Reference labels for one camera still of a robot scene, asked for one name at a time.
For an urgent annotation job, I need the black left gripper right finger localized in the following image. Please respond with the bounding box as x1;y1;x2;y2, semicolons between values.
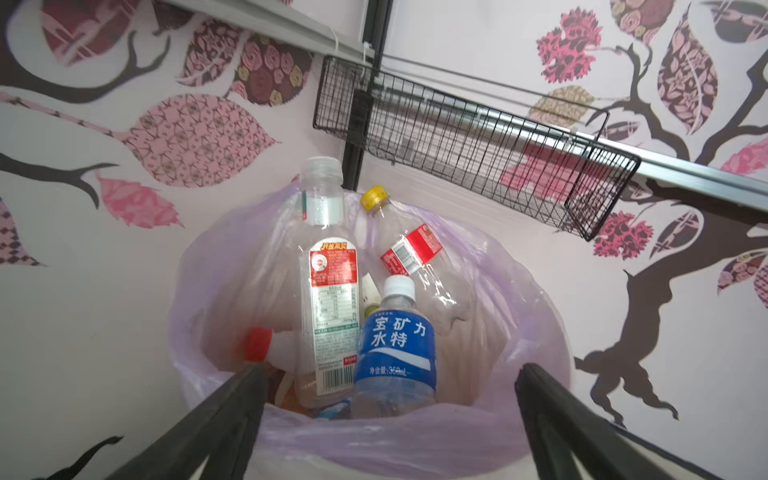
514;361;676;480

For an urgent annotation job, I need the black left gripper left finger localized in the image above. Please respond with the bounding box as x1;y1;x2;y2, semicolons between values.
109;364;267;479

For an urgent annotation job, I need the clear bottle blue label back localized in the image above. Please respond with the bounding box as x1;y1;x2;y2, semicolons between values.
350;275;437;419

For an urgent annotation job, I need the clear bottle green red label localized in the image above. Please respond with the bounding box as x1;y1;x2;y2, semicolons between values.
295;156;361;410

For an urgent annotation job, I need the clear bottle red label yellow cap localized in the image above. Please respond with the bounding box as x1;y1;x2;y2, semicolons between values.
360;186;476;332

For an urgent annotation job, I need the clear square bottle white label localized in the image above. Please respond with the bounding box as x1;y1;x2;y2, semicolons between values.
359;273;382;319

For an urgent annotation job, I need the cream bin with pink liner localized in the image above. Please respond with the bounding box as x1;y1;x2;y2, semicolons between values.
168;184;573;479

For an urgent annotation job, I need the black wire mesh basket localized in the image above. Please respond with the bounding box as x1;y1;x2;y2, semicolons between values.
313;56;641;240

